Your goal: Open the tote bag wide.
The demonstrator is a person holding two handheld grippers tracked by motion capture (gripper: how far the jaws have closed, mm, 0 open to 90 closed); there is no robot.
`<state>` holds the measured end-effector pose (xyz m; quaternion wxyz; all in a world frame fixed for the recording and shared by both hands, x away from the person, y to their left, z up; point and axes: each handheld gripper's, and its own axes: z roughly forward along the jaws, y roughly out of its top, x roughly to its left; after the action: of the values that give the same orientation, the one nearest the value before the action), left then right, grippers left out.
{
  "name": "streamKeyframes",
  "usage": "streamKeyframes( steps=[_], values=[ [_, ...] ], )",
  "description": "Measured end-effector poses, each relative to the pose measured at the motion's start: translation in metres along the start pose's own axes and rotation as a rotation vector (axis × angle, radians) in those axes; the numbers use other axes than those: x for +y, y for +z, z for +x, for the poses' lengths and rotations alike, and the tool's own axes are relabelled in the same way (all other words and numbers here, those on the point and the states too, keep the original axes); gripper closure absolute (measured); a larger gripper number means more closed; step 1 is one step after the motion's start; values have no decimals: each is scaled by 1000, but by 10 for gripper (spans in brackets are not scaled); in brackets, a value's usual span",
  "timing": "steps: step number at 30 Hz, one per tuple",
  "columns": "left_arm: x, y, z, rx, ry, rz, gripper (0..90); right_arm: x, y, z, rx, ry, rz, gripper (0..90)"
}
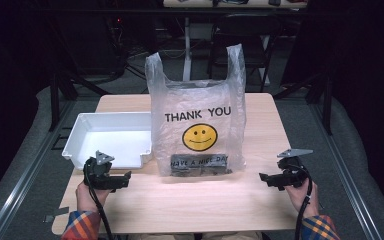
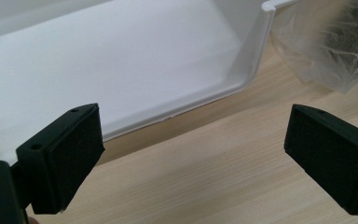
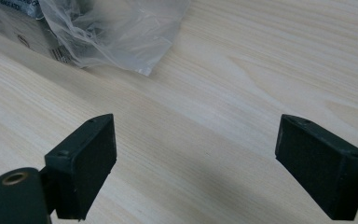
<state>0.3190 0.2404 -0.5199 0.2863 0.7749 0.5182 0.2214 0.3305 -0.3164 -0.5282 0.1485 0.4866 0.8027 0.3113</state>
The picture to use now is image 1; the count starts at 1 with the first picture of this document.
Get person's right hand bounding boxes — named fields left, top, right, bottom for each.
left=284, top=181, right=320, bottom=219

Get white desk leg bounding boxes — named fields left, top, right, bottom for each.
left=182, top=16, right=193, bottom=82

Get left hand-held gripper black cable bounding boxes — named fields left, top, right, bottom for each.
left=83, top=173, right=115, bottom=240

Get metal floor rail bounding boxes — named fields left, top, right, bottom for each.
left=308, top=99, right=384, bottom=240
left=0, top=99, right=78, bottom=240

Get black folding chair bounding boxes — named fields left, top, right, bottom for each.
left=207, top=13, right=284, bottom=93

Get black floor cables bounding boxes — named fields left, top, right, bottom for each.
left=124, top=49, right=149, bottom=94

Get right hand-held gripper black cable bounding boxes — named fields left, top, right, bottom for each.
left=293, top=164, right=314, bottom=240

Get grey tape strip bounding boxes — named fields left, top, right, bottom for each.
left=42, top=206, right=71, bottom=224

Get clear smiley-face plastic bag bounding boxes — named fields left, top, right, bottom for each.
left=145, top=43, right=248, bottom=178

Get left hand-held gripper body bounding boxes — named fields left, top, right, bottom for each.
left=82, top=150, right=118, bottom=191

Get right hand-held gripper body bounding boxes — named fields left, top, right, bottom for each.
left=276, top=148, right=314, bottom=188

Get black metal stand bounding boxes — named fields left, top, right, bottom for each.
left=47, top=70, right=112, bottom=133
left=273, top=68, right=335, bottom=136

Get white plastic bin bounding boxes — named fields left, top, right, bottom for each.
left=61, top=111, right=154, bottom=171

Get grey rectangular box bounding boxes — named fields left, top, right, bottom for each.
left=169, top=153, right=233, bottom=177

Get hand-held gripper black cable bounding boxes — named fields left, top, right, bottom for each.
left=83, top=173, right=115, bottom=240
left=293, top=164, right=314, bottom=240

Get person's left hand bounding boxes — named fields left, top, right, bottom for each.
left=75, top=181, right=112, bottom=214

